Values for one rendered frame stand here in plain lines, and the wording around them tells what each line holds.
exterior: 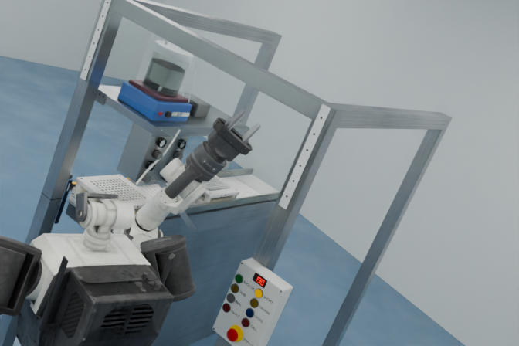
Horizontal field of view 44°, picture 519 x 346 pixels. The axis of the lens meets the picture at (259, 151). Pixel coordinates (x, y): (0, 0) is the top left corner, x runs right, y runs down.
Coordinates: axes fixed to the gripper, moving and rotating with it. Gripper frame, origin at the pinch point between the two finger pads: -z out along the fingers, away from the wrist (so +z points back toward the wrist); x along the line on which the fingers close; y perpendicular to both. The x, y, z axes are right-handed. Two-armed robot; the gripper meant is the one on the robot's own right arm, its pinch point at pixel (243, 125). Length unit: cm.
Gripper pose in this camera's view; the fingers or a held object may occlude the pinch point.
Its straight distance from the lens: 169.3
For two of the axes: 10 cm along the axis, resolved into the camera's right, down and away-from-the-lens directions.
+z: -7.1, 6.5, 2.6
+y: -0.8, -4.4, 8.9
